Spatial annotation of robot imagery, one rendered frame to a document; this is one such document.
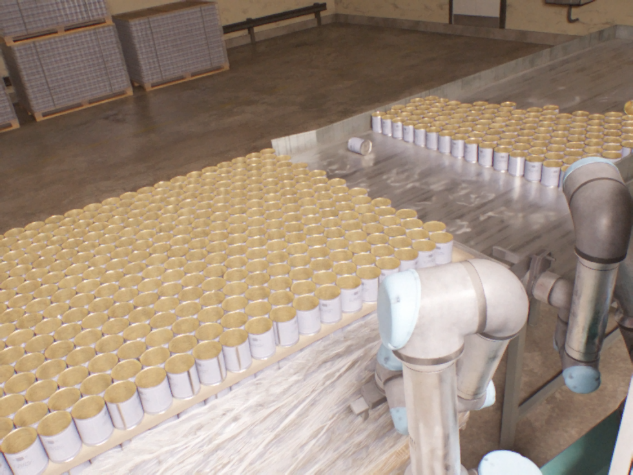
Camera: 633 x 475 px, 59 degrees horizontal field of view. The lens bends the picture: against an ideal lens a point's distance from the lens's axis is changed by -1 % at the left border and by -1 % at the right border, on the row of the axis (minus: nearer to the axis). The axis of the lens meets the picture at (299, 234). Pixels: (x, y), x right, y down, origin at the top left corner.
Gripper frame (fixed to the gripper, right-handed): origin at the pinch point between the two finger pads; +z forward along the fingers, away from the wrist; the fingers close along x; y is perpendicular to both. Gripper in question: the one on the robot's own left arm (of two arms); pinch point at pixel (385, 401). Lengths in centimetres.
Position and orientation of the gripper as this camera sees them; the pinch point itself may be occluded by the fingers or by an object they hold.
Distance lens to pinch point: 153.5
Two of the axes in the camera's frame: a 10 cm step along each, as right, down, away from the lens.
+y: -4.7, -7.0, 5.4
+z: 0.5, 5.9, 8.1
